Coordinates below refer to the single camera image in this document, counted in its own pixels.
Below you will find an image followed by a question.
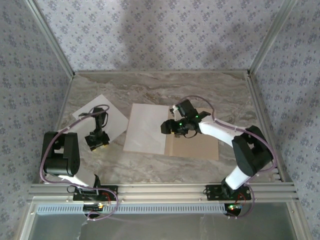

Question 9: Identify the white paper sheet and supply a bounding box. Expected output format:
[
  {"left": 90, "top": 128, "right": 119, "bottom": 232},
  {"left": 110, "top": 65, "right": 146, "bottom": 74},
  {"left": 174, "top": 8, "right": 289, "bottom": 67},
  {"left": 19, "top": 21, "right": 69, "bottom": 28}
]
[
  {"left": 72, "top": 94, "right": 129, "bottom": 146},
  {"left": 122, "top": 103, "right": 176, "bottom": 156}
]

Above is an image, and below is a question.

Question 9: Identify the brown cardboard folder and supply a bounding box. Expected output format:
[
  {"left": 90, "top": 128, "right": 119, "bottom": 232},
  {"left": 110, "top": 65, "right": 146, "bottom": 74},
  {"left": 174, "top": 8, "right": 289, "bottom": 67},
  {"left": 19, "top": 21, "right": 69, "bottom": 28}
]
[{"left": 163, "top": 106, "right": 220, "bottom": 161}]

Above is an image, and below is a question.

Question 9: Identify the small circuit board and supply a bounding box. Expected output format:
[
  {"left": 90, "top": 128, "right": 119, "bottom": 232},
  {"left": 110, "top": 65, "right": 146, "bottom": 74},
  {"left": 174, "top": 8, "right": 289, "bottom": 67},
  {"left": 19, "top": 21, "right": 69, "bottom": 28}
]
[
  {"left": 226, "top": 203, "right": 245, "bottom": 212},
  {"left": 83, "top": 203, "right": 106, "bottom": 211}
]

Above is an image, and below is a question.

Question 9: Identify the shiny metal panel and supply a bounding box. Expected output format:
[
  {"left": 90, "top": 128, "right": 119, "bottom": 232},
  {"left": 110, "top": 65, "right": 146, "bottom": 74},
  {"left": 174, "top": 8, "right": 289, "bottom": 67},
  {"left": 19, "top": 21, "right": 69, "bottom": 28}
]
[{"left": 32, "top": 202, "right": 298, "bottom": 240}]

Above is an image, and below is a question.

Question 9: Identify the white cable connector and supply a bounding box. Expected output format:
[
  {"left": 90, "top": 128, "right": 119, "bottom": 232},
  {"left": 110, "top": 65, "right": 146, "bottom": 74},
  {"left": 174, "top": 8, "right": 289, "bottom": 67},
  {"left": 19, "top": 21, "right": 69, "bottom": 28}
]
[{"left": 170, "top": 105, "right": 182, "bottom": 119}]

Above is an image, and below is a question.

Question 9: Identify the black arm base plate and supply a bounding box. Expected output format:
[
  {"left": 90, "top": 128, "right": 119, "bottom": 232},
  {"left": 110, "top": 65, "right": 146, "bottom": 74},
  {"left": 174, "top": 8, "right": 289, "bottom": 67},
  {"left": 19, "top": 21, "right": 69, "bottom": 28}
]
[
  {"left": 205, "top": 184, "right": 252, "bottom": 202},
  {"left": 73, "top": 184, "right": 119, "bottom": 202}
]

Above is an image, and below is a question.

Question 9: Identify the aluminium side rail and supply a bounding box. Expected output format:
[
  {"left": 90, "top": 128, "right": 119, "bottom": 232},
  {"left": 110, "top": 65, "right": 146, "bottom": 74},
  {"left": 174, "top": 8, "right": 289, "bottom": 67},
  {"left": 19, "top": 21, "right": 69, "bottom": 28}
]
[
  {"left": 38, "top": 74, "right": 76, "bottom": 185},
  {"left": 246, "top": 71, "right": 293, "bottom": 183}
]

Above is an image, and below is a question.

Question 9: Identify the wide aluminium frame rail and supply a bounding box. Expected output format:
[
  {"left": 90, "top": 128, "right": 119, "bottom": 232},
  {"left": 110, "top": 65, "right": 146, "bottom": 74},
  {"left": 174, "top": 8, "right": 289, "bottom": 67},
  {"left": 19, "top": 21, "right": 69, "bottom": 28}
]
[{"left": 27, "top": 183, "right": 300, "bottom": 204}]

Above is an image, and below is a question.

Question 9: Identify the grey slotted cable duct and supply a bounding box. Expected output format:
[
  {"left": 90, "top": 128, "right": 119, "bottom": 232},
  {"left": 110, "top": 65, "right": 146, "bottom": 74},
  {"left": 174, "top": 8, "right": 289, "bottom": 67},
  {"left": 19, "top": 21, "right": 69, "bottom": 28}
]
[{"left": 36, "top": 204, "right": 227, "bottom": 215}]

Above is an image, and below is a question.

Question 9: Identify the aluminium frame leg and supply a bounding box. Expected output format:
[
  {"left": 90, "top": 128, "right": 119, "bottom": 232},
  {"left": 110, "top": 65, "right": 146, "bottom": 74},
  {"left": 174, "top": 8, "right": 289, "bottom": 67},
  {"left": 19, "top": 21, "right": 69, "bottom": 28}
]
[
  {"left": 287, "top": 201, "right": 310, "bottom": 240},
  {"left": 18, "top": 199, "right": 38, "bottom": 240}
]

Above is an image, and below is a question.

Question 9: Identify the aluminium corner post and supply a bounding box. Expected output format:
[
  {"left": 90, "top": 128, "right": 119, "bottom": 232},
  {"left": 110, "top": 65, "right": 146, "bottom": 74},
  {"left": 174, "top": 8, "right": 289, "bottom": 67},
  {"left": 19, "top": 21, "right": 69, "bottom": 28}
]
[
  {"left": 24, "top": 0, "right": 76, "bottom": 77},
  {"left": 246, "top": 0, "right": 299, "bottom": 76}
]

